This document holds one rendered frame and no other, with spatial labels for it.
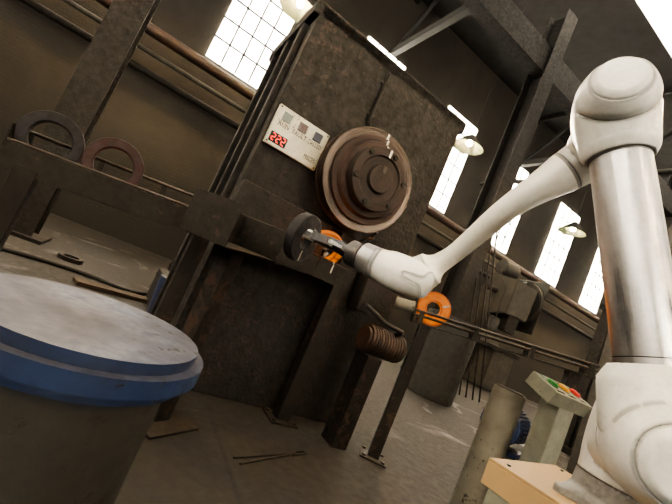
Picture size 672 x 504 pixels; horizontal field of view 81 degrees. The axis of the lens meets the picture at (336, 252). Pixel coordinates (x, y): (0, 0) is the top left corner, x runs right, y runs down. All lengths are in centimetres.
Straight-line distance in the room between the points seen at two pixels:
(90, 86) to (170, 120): 371
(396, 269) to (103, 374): 73
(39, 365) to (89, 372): 4
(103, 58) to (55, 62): 377
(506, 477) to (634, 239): 51
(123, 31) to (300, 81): 266
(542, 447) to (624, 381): 90
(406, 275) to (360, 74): 124
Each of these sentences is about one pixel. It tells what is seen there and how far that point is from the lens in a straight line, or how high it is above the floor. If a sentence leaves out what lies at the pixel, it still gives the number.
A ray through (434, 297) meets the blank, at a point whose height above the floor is 75.
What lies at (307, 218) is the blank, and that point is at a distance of 116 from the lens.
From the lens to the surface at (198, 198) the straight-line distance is 129.
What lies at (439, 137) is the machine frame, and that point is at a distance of 226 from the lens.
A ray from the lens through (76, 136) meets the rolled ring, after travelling 155.
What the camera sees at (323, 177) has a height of 102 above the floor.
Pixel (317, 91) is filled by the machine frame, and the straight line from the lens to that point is 190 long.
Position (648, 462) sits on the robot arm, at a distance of 72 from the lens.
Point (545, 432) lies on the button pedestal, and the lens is 164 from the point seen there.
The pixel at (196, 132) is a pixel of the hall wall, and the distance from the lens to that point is 780.
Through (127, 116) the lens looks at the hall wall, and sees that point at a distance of 775.
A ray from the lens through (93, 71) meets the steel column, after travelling 421.
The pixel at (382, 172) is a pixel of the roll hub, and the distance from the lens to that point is 171.
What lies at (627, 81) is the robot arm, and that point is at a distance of 89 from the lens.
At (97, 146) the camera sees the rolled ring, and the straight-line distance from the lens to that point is 154.
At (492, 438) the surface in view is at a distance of 169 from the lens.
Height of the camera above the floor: 58
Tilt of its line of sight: 6 degrees up
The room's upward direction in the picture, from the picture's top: 23 degrees clockwise
